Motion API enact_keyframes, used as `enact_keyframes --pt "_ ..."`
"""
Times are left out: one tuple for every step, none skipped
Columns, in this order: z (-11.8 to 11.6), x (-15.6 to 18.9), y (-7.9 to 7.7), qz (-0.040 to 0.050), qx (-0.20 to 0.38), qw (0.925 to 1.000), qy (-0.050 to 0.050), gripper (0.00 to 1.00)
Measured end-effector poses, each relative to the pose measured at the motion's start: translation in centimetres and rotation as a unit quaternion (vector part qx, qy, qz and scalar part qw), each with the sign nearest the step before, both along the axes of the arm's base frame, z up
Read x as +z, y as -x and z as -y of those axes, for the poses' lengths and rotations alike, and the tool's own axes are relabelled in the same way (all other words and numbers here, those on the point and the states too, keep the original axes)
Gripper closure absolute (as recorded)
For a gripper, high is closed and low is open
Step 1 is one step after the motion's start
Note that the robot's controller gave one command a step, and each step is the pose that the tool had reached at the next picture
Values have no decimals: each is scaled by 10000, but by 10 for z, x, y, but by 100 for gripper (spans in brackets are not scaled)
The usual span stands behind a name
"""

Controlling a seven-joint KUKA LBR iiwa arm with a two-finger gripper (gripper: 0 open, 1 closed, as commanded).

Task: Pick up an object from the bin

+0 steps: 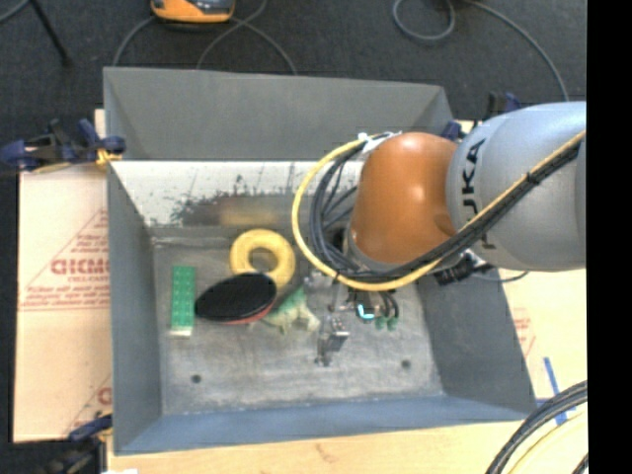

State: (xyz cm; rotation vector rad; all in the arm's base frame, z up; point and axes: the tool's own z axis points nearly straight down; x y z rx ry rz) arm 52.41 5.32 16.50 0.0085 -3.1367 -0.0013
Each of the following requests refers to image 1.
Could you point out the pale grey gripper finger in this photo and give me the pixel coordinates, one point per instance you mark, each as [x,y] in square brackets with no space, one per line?
[324,343]
[339,333]

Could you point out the green toy animal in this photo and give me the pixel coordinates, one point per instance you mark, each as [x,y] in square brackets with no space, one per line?
[291,310]

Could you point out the grey metal bin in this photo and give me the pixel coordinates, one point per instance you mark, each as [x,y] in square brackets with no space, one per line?
[257,368]

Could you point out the black oval disc, red rim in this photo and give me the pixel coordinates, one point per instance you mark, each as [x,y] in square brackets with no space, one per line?
[234,296]

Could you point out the green studded flat block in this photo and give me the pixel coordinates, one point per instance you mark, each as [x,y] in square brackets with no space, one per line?
[182,299]

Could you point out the brown cardboard board, red print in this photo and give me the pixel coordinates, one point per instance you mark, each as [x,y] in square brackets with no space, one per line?
[59,245]

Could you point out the black cylinder on white bracket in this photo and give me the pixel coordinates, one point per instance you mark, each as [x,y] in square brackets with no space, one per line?
[451,275]

